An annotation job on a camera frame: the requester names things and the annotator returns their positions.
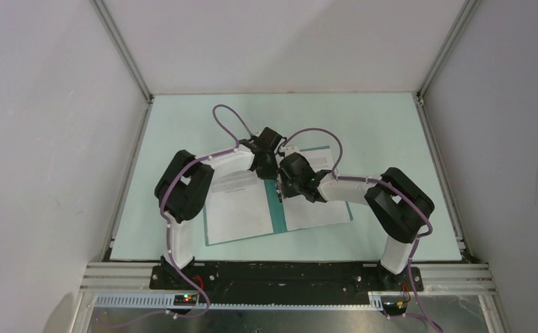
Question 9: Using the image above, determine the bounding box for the printed white paper sheet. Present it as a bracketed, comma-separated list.
[205, 171, 274, 246]

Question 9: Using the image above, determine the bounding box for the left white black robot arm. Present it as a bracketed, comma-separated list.
[154, 127, 285, 289]

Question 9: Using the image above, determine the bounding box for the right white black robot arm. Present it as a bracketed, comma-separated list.
[277, 153, 435, 290]

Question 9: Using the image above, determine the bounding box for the left controller board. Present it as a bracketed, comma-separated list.
[173, 293, 199, 307]

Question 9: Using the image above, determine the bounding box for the controller board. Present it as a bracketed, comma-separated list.
[381, 300, 410, 317]
[173, 293, 199, 307]

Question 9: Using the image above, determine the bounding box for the right controller board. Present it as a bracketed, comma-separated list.
[381, 300, 410, 317]

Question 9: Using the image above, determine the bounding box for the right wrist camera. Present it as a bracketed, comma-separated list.
[278, 146, 301, 158]

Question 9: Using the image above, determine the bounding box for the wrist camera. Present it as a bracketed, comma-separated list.
[249, 127, 284, 153]
[278, 146, 301, 158]

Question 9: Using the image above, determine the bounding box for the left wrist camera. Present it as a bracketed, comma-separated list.
[249, 127, 284, 153]

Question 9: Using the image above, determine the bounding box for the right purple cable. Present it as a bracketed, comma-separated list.
[280, 128, 444, 333]

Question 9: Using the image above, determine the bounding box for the purple cable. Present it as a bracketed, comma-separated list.
[98, 104, 255, 321]
[280, 128, 444, 333]

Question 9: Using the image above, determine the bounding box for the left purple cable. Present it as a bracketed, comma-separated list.
[98, 104, 255, 321]

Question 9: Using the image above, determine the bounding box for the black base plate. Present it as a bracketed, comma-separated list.
[149, 259, 424, 306]

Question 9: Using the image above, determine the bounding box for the aluminium frame rail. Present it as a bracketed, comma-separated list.
[81, 262, 497, 309]

